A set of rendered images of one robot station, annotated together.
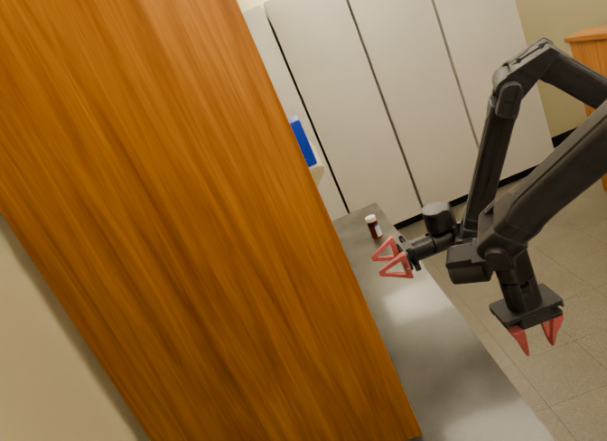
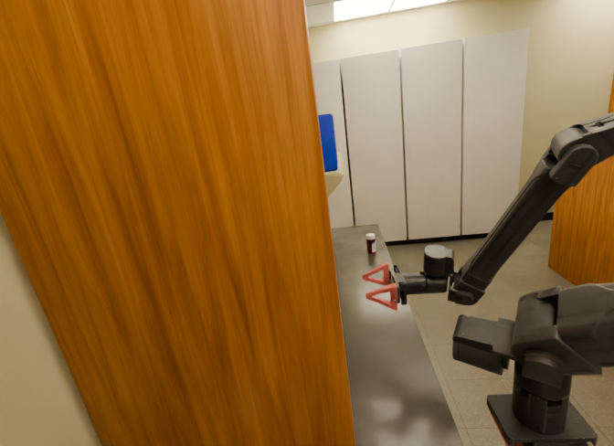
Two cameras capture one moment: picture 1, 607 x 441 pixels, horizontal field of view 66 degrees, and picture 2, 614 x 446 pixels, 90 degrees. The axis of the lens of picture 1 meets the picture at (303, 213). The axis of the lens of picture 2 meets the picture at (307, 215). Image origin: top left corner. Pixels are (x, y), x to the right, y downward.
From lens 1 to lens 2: 0.38 m
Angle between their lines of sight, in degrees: 4
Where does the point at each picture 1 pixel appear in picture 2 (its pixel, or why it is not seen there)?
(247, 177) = (247, 157)
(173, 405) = (111, 375)
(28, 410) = not seen: outside the picture
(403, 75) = (423, 139)
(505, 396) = not seen: outside the picture
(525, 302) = (545, 423)
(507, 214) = (596, 323)
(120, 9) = not seen: outside the picture
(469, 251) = (491, 333)
